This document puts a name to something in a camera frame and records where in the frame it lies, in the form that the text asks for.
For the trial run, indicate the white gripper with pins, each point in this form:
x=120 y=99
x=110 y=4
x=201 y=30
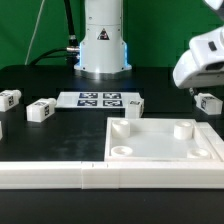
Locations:
x=202 y=65

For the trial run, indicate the white square table top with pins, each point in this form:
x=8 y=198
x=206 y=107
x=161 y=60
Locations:
x=160 y=140

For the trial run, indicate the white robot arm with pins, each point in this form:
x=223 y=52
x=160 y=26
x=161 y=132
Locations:
x=103 y=52

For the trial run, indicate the white marker plate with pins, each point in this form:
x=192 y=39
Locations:
x=96 y=99

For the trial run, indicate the white front fence rail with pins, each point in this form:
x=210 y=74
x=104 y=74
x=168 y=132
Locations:
x=111 y=175

